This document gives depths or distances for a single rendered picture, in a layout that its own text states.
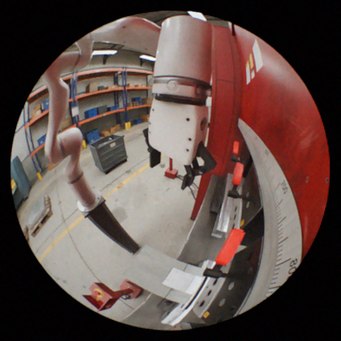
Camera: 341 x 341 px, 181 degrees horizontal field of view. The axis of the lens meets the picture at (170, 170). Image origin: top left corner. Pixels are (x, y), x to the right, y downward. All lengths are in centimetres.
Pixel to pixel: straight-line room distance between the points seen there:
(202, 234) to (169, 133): 56
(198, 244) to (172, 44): 68
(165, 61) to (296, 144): 18
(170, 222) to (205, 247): 108
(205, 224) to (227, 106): 76
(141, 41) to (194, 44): 15
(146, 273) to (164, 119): 47
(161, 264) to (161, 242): 108
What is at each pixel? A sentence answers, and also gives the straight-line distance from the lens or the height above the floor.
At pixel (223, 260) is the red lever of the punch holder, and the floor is 128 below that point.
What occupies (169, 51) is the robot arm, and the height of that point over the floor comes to 153.
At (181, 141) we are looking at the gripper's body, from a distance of 16.
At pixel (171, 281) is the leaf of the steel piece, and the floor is 100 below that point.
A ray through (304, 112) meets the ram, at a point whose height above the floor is 149.
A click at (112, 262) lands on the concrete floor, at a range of 163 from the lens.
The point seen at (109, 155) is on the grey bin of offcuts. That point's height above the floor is 40.
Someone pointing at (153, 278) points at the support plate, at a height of 100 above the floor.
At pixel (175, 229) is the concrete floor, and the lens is 158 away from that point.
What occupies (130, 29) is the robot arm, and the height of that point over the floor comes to 163.
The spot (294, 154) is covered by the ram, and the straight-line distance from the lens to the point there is 15.
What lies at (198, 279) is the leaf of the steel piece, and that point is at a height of 100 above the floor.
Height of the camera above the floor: 145
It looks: 36 degrees down
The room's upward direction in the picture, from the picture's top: straight up
